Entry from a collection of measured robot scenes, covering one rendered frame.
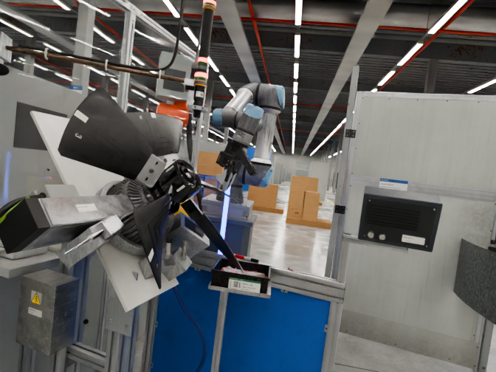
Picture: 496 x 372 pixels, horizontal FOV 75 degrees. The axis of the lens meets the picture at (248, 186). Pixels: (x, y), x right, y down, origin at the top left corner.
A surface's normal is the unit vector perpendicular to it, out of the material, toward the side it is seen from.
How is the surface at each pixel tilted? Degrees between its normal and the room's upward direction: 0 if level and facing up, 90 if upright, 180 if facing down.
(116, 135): 82
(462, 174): 89
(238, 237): 90
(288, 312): 90
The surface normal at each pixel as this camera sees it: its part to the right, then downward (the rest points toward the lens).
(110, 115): 0.74, -0.12
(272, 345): -0.34, 0.00
